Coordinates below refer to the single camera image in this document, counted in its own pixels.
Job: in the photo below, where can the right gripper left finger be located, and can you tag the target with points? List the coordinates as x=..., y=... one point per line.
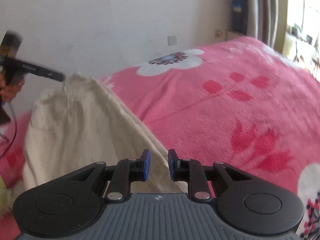
x=121, y=176

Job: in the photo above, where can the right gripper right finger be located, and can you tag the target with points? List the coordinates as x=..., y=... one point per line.
x=191, y=172

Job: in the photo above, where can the beige khaki trousers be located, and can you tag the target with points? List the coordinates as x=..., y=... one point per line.
x=81, y=122

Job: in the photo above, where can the folding table with items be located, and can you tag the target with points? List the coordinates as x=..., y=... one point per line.
x=296, y=43

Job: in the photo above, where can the left hand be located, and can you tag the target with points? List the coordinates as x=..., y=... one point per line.
x=9, y=92

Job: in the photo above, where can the pink floral bed blanket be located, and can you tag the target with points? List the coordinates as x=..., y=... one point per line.
x=239, y=102

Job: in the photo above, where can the white low cabinet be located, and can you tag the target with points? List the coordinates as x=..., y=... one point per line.
x=230, y=35

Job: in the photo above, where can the dark blue box device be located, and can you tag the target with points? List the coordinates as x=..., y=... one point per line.
x=239, y=16

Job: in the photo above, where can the grey beige curtain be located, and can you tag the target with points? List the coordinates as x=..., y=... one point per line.
x=262, y=20

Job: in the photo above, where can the white wall switch plate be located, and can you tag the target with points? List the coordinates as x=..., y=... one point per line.
x=172, y=40

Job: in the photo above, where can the white wall socket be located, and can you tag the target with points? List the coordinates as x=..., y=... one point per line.
x=218, y=34

